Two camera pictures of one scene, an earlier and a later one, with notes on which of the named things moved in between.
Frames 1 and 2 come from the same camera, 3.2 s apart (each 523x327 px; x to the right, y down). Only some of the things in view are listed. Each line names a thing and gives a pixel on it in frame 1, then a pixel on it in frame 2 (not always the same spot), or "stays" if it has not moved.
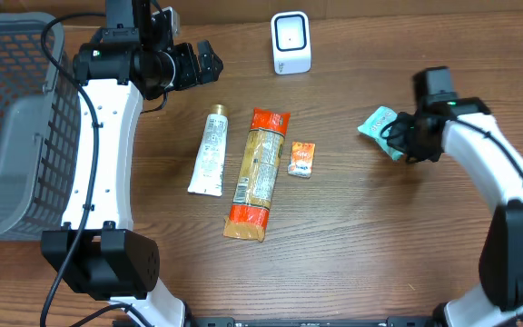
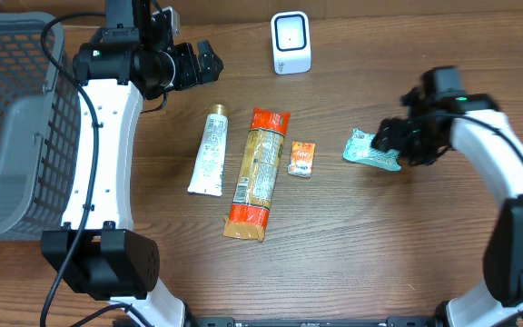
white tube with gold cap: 207,176 stays
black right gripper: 423,154 stays
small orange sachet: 301,160 stays
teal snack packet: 372,126 -> 359,147
